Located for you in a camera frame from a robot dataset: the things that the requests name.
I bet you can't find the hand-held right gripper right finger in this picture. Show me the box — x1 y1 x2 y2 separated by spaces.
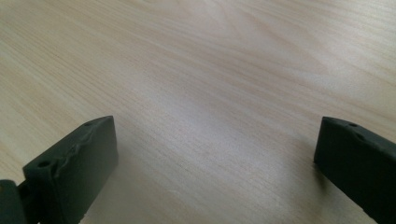
313 116 396 224

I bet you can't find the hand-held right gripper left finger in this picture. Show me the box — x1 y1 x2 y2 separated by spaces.
18 115 120 224

